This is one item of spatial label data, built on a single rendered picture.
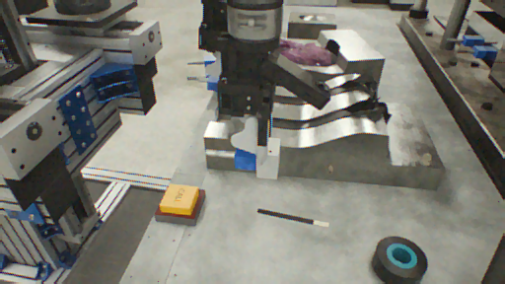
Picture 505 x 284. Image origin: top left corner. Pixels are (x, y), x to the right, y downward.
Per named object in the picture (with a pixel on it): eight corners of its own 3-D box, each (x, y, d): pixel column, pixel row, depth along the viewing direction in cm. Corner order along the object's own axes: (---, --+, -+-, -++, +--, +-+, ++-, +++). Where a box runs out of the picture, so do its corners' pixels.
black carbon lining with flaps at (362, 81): (237, 130, 78) (235, 94, 72) (248, 96, 91) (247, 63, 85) (395, 144, 74) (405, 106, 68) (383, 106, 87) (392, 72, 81)
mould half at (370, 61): (219, 103, 101) (217, 69, 95) (213, 66, 122) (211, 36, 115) (377, 91, 108) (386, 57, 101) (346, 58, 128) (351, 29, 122)
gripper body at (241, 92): (228, 95, 58) (225, 24, 51) (278, 99, 57) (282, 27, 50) (218, 118, 52) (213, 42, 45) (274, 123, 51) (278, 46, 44)
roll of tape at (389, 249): (423, 258, 59) (430, 247, 57) (418, 298, 53) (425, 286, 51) (377, 241, 62) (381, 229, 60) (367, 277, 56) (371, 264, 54)
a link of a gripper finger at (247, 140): (232, 162, 58) (233, 110, 55) (266, 165, 58) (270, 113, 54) (229, 171, 56) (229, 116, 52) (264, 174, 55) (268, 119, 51)
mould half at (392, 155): (206, 168, 78) (201, 118, 70) (229, 108, 99) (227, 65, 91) (436, 190, 72) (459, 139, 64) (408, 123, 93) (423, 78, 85)
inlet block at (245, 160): (204, 173, 61) (201, 149, 58) (210, 155, 65) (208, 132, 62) (276, 179, 60) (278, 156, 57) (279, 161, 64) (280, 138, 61)
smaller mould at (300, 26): (286, 38, 145) (287, 22, 141) (288, 27, 157) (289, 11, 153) (334, 40, 143) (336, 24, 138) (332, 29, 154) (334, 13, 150)
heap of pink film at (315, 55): (255, 77, 102) (256, 52, 97) (248, 54, 116) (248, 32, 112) (338, 71, 105) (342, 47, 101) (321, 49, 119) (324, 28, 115)
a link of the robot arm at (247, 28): (285, -4, 48) (281, 14, 41) (283, 29, 50) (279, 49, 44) (233, -6, 49) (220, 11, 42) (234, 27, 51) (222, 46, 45)
